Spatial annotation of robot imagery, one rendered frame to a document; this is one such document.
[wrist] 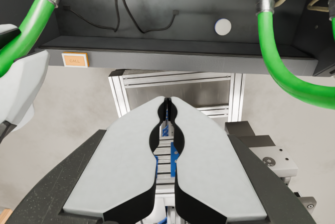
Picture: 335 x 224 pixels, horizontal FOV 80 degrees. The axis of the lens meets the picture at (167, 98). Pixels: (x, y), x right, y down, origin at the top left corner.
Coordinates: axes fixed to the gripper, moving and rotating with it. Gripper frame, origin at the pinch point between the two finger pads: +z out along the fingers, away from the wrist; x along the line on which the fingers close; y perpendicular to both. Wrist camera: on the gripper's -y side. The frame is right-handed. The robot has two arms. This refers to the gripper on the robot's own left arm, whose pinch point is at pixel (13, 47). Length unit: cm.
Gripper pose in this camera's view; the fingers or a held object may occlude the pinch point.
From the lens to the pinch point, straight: 17.6
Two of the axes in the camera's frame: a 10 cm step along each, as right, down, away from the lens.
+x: 7.7, 6.4, 1.0
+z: 5.6, -7.3, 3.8
